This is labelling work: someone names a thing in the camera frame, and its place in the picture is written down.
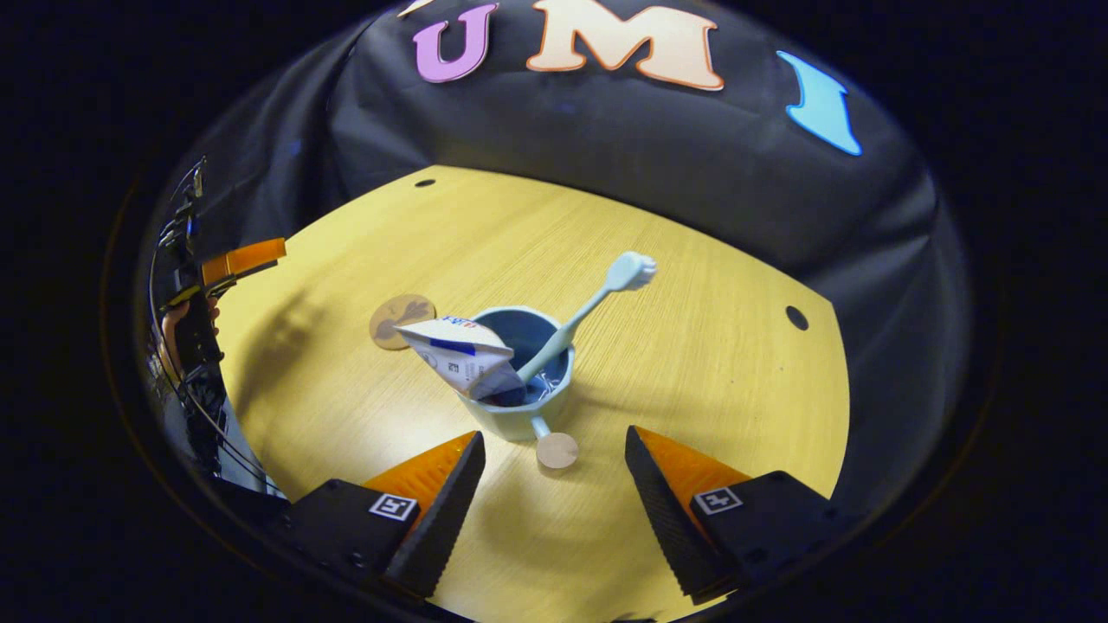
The white toothpaste tube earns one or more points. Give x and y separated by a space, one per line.
459 355

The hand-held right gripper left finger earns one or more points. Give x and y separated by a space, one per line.
450 519

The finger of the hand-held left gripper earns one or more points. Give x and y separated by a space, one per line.
247 260

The black backdrop cloth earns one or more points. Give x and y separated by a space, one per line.
606 147

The round wooden coaster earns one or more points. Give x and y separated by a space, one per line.
389 329

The pale green toothbrush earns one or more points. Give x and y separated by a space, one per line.
628 272

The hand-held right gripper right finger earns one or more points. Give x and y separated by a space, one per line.
666 519

